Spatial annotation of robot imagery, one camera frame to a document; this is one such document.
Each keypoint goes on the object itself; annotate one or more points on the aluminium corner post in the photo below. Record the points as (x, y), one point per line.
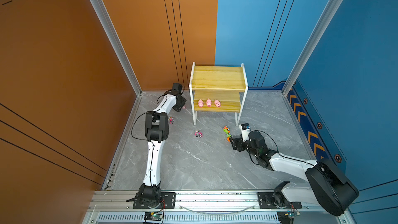
(323, 22)
(109, 28)

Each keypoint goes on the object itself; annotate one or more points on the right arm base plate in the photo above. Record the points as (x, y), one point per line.
(271, 200)

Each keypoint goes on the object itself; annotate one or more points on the pink teal toy van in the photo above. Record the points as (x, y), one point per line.
(198, 134)

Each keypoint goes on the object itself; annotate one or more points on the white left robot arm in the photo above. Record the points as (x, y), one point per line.
(156, 131)

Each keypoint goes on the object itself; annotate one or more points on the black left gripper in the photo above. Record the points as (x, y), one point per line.
(182, 100)

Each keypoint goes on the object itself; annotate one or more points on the orange green toy car upper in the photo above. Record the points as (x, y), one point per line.
(226, 129)

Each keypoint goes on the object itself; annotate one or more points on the right controller board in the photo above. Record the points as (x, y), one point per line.
(287, 217)

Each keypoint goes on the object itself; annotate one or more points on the left controller board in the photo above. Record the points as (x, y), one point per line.
(153, 218)

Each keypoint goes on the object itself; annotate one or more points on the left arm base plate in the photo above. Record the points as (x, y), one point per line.
(158, 200)

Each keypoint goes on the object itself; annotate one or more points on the controller board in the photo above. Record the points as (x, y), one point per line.
(287, 217)
(153, 218)

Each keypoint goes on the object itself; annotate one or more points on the pink toy truck striped roof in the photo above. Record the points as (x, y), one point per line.
(171, 120)

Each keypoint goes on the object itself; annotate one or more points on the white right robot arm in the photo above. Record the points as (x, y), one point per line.
(326, 185)

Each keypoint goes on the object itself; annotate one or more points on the left aluminium corner post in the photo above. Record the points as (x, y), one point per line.
(109, 28)

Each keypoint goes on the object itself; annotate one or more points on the wooden two-tier shelf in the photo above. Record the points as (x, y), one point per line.
(228, 84)

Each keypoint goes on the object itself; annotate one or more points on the aluminium mounting rail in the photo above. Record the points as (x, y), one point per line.
(203, 207)

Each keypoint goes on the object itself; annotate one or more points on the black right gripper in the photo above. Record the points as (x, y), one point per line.
(239, 141)

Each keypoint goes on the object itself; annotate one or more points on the right aluminium corner post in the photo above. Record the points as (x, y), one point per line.
(323, 22)

